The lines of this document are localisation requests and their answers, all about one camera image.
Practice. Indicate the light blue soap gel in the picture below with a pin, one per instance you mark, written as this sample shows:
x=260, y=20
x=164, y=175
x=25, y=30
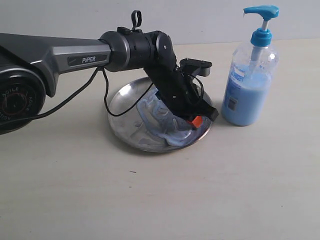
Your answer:
x=163, y=124

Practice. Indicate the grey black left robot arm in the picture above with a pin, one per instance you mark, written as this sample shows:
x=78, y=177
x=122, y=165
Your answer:
x=31, y=65

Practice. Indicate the round steel plate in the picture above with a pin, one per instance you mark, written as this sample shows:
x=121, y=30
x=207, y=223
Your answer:
x=126, y=122

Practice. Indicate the blue soap pump bottle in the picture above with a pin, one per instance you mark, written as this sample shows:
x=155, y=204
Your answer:
x=251, y=71

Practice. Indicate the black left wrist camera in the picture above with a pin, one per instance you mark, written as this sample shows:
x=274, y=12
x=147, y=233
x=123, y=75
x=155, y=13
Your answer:
x=195, y=67

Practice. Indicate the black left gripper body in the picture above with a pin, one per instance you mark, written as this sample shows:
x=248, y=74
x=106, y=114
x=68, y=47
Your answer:
x=178, y=92

